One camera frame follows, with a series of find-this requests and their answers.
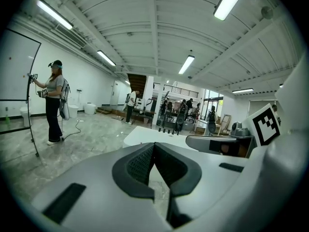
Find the round ceiling detector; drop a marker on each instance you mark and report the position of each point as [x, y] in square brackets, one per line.
[266, 12]

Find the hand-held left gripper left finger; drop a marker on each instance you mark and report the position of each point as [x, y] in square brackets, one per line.
[96, 170]

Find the grey gripper camera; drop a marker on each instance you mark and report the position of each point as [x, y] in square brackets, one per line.
[239, 130]

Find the white table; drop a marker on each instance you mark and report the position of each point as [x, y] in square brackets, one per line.
[144, 136]

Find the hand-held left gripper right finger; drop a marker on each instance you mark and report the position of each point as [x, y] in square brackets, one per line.
[207, 178]

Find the black table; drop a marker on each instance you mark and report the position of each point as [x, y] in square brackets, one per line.
[143, 113]

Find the group of people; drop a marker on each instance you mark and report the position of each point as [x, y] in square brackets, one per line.
[188, 107]

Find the brown staircase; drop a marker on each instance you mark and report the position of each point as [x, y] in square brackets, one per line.
[137, 81]

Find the wooden chair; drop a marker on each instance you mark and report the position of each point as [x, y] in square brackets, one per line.
[225, 123]

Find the grey office chair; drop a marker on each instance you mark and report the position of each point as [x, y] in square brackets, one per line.
[211, 126]

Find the long ceiling light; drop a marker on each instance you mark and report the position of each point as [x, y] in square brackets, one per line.
[186, 64]
[106, 58]
[242, 90]
[55, 14]
[229, 1]

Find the black office chair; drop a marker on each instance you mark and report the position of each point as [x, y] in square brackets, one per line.
[180, 121]

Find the whiteboard on black stand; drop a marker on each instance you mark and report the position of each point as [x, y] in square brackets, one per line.
[17, 66]

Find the white door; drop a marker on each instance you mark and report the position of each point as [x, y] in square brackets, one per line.
[116, 93]

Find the white toilet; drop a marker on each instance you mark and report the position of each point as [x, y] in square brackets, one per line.
[73, 110]
[24, 113]
[89, 108]

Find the ceiling air vent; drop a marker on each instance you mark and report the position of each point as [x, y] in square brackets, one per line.
[71, 36]

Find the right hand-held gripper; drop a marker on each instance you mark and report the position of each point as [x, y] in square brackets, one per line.
[265, 127]

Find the green bottle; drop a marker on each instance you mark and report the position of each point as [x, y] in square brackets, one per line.
[7, 120]

